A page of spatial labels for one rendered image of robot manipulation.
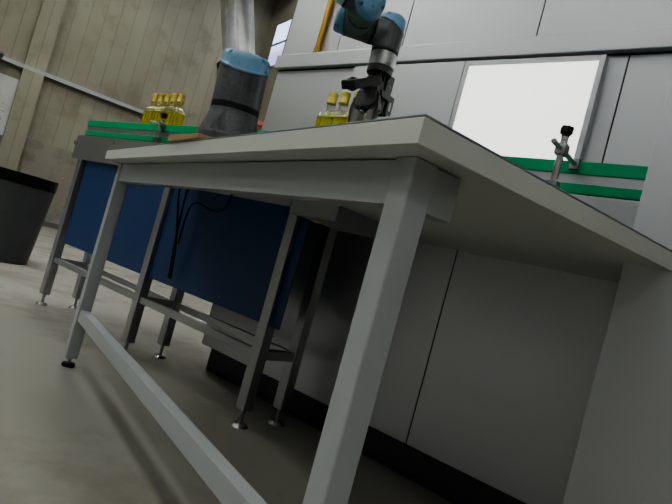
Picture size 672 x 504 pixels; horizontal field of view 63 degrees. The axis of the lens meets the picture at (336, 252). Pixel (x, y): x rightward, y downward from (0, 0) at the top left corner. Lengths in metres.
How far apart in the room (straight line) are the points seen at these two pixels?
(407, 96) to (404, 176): 1.30
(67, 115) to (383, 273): 9.72
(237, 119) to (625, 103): 1.03
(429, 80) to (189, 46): 9.21
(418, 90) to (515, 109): 0.37
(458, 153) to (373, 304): 0.21
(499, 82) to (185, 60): 9.37
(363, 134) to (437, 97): 1.21
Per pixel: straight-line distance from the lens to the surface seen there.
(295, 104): 2.38
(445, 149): 0.66
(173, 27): 10.95
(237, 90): 1.33
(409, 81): 2.01
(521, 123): 1.75
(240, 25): 1.53
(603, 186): 1.43
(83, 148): 3.07
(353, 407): 0.69
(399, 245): 0.68
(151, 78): 10.65
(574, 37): 1.82
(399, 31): 1.61
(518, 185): 0.77
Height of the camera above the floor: 0.55
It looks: 2 degrees up
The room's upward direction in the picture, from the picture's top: 15 degrees clockwise
